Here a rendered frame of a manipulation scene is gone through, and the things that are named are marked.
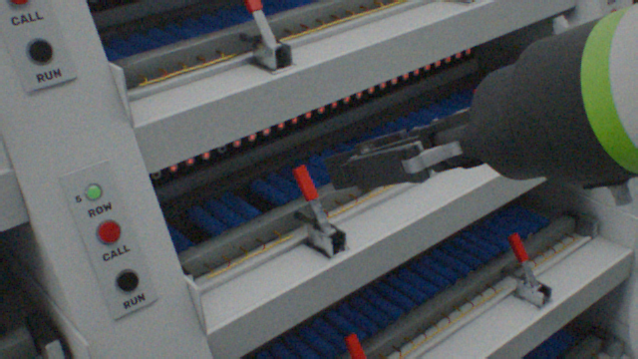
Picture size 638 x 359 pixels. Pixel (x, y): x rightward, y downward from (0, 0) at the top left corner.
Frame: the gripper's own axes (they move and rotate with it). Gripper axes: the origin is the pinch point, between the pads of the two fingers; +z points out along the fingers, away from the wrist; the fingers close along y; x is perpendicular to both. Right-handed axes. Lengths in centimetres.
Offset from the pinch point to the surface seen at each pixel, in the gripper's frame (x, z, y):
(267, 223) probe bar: -3.1, 15.2, -3.6
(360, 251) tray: -9.0, 9.8, 2.0
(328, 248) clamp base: -7.3, 10.3, -1.0
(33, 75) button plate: 15.7, 5.3, -21.6
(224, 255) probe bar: -4.2, 15.6, -9.0
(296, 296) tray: -9.9, 10.4, -6.1
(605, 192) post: -19, 14, 45
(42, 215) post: 5.9, 7.2, -24.7
